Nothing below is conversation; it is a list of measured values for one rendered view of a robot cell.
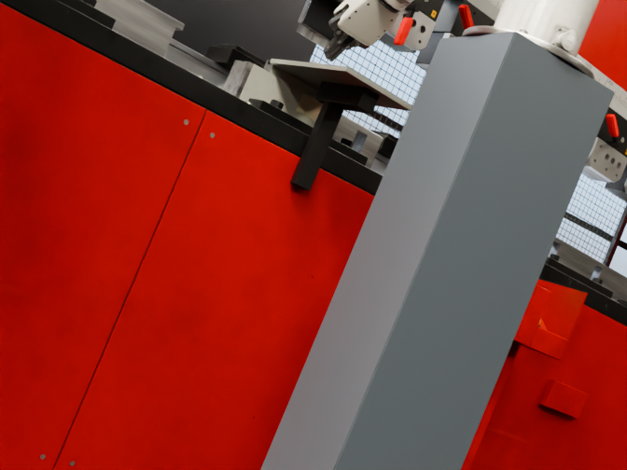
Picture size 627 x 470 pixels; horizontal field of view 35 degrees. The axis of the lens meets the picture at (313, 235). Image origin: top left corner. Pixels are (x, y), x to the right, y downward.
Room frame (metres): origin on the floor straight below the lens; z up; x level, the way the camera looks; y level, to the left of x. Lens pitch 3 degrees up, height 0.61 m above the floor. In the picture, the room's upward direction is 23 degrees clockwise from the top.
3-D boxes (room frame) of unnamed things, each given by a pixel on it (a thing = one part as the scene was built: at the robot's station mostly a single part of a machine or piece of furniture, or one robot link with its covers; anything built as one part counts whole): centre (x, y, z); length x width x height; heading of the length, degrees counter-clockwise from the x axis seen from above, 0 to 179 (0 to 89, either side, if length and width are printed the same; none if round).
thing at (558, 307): (2.05, -0.44, 0.75); 0.20 x 0.16 x 0.18; 119
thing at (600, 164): (2.65, -0.63, 1.26); 0.15 x 0.09 x 0.17; 127
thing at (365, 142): (2.10, 0.11, 0.92); 0.39 x 0.06 x 0.10; 127
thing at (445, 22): (2.29, -0.14, 1.26); 0.15 x 0.09 x 0.17; 127
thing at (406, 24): (2.11, -0.01, 1.20); 0.04 x 0.02 x 0.10; 37
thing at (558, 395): (2.56, -0.76, 0.58); 0.15 x 0.02 x 0.07; 127
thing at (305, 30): (2.07, 0.16, 1.13); 0.10 x 0.02 x 0.10; 127
